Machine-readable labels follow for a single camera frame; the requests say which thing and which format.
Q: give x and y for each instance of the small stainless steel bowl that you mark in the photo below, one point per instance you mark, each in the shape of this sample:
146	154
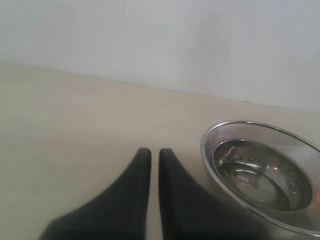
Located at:
262	176

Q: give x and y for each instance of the steel mesh colander bowl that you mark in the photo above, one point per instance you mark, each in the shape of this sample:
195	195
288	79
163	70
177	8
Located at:
305	154

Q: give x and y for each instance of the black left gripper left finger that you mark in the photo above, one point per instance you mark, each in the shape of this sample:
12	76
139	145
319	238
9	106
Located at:
118	213

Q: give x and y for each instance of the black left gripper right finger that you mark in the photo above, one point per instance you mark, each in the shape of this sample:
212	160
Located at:
189	212

